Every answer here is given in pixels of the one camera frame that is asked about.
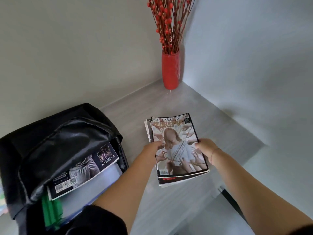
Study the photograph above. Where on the person's right hand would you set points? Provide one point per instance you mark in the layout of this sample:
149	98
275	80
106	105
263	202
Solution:
207	149

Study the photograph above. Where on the person's left hand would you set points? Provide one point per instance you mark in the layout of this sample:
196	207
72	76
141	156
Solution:
152	150

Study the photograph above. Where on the dark blue basketball magazine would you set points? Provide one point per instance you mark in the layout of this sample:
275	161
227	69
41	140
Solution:
80	173

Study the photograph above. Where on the black backpack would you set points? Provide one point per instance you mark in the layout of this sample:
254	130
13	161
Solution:
61	134

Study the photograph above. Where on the pastel colourful pencil pouch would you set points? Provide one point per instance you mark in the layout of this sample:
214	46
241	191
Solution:
3	203

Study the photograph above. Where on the person's right forearm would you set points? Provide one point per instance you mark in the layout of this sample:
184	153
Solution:
256	193

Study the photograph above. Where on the person's left forearm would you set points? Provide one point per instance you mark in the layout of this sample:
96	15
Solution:
124	188

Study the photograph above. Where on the person's black top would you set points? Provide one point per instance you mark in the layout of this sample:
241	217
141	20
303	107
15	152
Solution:
97	222

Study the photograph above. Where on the red vase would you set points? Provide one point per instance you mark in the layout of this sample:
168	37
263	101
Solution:
170	70

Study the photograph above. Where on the red berry branches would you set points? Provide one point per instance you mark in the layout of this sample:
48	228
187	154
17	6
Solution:
168	21

